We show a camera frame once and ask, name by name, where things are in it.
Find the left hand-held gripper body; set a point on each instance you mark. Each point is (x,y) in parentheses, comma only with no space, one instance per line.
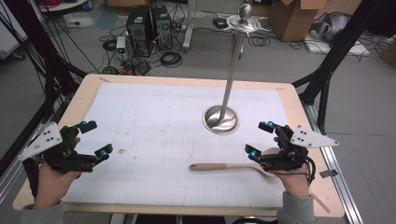
(67,157)

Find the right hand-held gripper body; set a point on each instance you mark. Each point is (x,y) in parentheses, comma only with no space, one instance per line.
(291,157)

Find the wooden spoon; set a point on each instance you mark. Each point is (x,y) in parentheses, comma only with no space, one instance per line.
(218,166)

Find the person's right hand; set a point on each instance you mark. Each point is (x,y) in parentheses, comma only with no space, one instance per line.
(295,183)

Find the person's left hand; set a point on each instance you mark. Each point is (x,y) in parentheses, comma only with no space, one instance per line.
(51,186)

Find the black tape piece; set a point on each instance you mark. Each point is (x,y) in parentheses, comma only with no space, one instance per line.
(328,173)

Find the white grid mat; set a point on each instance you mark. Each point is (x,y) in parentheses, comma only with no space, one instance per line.
(162,140)

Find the metal utensil stand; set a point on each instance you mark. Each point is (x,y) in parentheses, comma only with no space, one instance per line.
(232,71)

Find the white and green device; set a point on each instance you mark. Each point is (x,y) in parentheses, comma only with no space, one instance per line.
(121,46)

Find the clear plastic bag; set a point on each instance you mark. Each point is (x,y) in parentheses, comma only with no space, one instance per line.
(79,20)

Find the white flat board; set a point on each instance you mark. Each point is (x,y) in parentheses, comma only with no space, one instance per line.
(339,46)

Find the black computer tower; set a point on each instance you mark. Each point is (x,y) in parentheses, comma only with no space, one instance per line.
(162,26)
(138,29)

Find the large cardboard box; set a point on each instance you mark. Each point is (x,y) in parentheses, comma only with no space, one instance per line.
(292,18)

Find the small black box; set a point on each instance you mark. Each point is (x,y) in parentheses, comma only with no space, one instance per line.
(220,23)

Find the grey bag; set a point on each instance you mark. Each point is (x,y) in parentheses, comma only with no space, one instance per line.
(331,26)

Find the white cabinet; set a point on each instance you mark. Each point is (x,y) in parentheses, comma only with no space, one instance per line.
(11,28)

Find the white stand leg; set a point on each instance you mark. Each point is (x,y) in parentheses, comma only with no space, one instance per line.
(188,28)

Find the small cardboard box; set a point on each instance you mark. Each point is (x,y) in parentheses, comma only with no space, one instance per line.
(389,53)

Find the aluminium rail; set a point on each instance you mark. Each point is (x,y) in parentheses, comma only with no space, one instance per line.
(336,161)
(12,177)

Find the black metal frame strut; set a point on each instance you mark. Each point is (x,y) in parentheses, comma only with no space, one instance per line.
(46,62)
(336,56)

